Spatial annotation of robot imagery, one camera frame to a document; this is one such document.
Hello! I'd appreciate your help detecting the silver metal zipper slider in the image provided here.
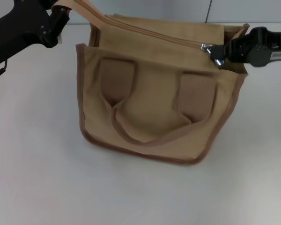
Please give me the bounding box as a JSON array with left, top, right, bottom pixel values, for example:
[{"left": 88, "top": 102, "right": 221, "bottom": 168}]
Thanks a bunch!
[{"left": 200, "top": 43, "right": 225, "bottom": 68}]

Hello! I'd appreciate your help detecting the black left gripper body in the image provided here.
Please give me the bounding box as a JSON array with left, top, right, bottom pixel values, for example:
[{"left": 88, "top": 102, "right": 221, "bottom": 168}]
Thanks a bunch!
[{"left": 0, "top": 0, "right": 50, "bottom": 68}]

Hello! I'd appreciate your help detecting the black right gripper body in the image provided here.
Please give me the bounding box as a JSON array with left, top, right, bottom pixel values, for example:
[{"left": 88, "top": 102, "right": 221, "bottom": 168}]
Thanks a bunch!
[{"left": 269, "top": 29, "right": 281, "bottom": 67}]

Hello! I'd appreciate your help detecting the khaki canvas food bag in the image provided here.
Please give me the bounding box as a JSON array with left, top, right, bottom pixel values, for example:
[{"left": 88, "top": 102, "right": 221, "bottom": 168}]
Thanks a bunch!
[{"left": 51, "top": 0, "right": 250, "bottom": 167}]

